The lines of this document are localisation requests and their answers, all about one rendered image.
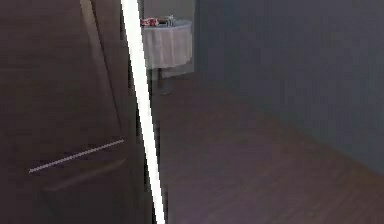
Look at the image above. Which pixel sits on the round table with white cloth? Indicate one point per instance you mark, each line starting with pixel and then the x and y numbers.
pixel 168 45

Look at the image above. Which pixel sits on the red and white box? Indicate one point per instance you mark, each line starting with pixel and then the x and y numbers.
pixel 149 22

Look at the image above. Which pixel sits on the dark brown room door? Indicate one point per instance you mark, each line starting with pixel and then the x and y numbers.
pixel 66 83

